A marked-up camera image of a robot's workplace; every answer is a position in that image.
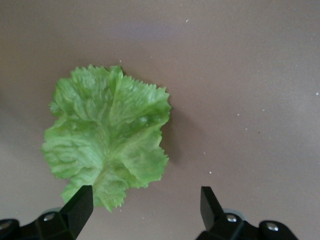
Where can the green lettuce leaf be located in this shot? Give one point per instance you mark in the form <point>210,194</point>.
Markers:
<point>107,130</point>

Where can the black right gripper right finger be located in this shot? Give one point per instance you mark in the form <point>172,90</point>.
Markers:
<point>212,217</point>

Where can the brown table cloth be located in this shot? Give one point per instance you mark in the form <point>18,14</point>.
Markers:
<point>237,75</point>

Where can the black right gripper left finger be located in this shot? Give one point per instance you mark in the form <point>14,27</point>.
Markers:
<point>75,215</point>

